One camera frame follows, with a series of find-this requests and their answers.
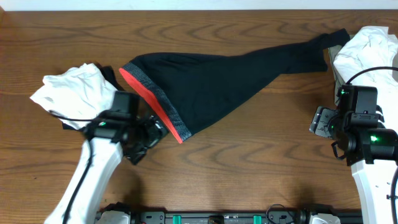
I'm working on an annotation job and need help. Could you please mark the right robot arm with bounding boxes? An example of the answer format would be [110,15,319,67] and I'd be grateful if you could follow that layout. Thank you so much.
[309,85,397,223]

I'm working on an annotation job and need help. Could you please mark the white crumpled garment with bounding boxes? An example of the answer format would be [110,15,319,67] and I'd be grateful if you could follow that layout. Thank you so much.
[340,26,397,131]

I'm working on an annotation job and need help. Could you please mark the beige garment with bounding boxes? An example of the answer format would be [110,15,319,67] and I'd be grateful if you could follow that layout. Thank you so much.
[328,45,353,106]

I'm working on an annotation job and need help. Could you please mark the left black cable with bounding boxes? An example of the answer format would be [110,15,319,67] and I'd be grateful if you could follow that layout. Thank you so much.
[48,110,103,224]

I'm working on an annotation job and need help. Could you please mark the black leggings with red waistband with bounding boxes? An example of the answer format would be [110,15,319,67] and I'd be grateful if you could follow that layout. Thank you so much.
[119,29,350,143]

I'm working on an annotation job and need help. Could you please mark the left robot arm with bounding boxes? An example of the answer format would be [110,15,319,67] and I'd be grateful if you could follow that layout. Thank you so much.
[45,91,168,224]

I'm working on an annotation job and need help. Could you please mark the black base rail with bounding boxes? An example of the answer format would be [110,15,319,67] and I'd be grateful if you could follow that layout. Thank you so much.
[93,202,363,224]

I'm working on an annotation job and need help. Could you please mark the black folded garment under shirt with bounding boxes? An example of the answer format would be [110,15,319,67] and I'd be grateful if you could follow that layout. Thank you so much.
[62,66,124,132]

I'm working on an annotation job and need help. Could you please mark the white folded shirt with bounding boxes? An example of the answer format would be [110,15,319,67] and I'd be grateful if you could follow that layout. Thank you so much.
[30,63,117,130]

